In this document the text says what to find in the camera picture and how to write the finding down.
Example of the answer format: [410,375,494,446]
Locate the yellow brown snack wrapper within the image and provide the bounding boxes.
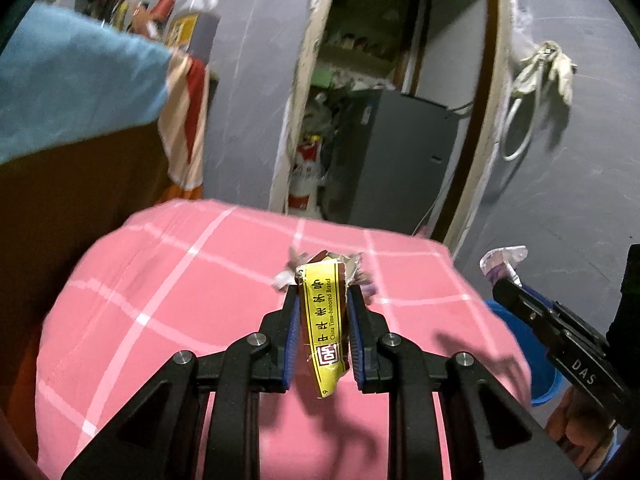
[295,250,349,399]

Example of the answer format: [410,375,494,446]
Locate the person's right hand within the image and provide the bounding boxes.
[544,387,615,476]

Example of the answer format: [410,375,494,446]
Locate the blue plastic basin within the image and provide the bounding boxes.
[486,299,564,406]

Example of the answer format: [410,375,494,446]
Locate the pink checked tablecloth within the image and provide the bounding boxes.
[35,200,530,479]

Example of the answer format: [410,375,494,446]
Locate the red white rice sack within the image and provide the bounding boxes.
[288,134,322,217]

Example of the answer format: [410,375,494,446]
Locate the grey refrigerator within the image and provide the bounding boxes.
[321,89,460,234]

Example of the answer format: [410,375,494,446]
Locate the red beige striped cloth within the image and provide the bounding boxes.
[157,49,210,203]

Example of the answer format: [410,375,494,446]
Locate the brown wooden cabinet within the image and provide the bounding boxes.
[1,118,169,457]

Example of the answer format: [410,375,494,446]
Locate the white work gloves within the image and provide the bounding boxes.
[511,40,577,106]

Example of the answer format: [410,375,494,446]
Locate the grey box on counter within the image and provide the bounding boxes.
[165,11,220,64]

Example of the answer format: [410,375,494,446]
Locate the light blue cloth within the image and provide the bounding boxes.
[0,3,171,162]

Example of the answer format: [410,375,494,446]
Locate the white hose loop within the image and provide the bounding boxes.
[501,58,544,163]

